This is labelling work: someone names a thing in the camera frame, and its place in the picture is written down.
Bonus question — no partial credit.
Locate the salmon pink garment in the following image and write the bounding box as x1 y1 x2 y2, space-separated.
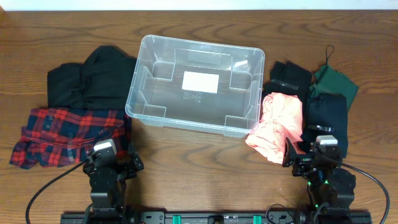
245 92 303 164

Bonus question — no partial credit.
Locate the dark navy garment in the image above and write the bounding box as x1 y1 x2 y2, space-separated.
298 93 348 158

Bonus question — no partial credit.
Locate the red navy plaid shirt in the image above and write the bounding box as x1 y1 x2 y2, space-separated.
9 108 131 169

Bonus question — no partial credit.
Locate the black garment with tape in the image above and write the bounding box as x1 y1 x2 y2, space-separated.
262 61 312 105

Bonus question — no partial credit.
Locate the dark green drawstring bag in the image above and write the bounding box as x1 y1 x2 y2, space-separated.
310 44 359 111

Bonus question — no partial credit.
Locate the black hooded sweatshirt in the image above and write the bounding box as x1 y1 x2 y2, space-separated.
47 45 137 110

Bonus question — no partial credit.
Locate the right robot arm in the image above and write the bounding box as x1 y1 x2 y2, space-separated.
282 136 356 223

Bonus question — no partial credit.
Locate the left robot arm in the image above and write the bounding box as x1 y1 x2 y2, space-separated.
83 139 144 223

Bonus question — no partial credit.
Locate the clear plastic storage bin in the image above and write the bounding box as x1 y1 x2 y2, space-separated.
125 35 266 138

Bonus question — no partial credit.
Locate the white label in bin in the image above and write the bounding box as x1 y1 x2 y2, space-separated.
182 71 219 93

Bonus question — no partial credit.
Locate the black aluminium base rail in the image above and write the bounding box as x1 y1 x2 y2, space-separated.
60 211 372 224

